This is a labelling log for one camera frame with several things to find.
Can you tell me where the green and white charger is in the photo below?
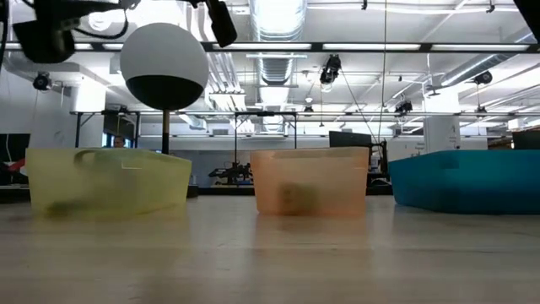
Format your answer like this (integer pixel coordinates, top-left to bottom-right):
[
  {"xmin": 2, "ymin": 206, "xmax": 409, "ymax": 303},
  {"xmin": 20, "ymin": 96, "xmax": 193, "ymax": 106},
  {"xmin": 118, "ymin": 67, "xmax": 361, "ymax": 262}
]
[{"xmin": 278, "ymin": 181, "xmax": 318, "ymax": 215}]

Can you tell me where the translucent orange plastic bin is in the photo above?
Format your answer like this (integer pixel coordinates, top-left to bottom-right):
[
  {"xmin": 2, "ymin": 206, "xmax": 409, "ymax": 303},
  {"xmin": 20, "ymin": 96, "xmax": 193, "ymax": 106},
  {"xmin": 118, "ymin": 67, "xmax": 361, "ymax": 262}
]
[{"xmin": 251, "ymin": 146, "xmax": 370, "ymax": 217}]

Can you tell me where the translucent yellow plastic bin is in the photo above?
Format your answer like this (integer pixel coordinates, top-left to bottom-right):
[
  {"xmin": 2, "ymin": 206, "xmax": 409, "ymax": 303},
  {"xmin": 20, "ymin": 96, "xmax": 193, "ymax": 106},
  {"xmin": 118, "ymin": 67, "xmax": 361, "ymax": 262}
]
[{"xmin": 24, "ymin": 147, "xmax": 193, "ymax": 217}]

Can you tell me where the teal plastic bin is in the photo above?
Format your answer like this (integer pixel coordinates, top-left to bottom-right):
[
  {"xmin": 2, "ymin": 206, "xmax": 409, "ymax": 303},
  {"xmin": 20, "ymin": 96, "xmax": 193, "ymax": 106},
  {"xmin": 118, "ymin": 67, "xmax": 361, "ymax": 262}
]
[{"xmin": 387, "ymin": 149, "xmax": 540, "ymax": 214}]

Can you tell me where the white globe lamp black base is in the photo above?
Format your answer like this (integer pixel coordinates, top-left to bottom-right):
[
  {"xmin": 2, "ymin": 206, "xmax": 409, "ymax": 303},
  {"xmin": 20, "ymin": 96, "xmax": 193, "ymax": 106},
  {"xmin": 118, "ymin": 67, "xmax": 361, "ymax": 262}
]
[{"xmin": 120, "ymin": 22, "xmax": 210, "ymax": 155}]

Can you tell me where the black computer monitor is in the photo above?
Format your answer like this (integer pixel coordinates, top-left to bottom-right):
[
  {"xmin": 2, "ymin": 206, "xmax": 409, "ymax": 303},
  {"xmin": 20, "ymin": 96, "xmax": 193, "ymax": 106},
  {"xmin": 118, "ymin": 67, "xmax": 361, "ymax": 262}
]
[{"xmin": 328, "ymin": 130, "xmax": 373, "ymax": 149}]

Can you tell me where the white pillar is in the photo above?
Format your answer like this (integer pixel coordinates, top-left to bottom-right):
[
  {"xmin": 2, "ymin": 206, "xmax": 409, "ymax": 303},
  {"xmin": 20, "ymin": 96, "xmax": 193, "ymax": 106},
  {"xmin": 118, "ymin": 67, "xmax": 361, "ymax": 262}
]
[{"xmin": 423, "ymin": 116, "xmax": 462, "ymax": 153}]

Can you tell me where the black hanging cable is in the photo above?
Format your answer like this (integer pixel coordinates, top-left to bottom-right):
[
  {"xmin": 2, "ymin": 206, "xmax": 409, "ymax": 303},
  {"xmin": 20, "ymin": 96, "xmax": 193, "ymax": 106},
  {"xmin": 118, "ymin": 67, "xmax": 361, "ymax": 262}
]
[{"xmin": 0, "ymin": 0, "xmax": 10, "ymax": 71}]

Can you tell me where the black background table frame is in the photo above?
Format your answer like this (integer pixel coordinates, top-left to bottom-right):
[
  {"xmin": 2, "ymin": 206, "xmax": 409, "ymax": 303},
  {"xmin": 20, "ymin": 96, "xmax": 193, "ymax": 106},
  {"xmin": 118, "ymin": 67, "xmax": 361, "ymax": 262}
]
[{"xmin": 69, "ymin": 109, "xmax": 143, "ymax": 149}]

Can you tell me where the black aluminium rig frame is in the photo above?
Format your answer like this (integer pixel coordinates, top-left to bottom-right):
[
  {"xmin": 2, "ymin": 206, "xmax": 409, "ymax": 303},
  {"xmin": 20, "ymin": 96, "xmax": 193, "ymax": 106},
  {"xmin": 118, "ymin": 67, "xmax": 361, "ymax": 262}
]
[{"xmin": 0, "ymin": 41, "xmax": 540, "ymax": 55}]

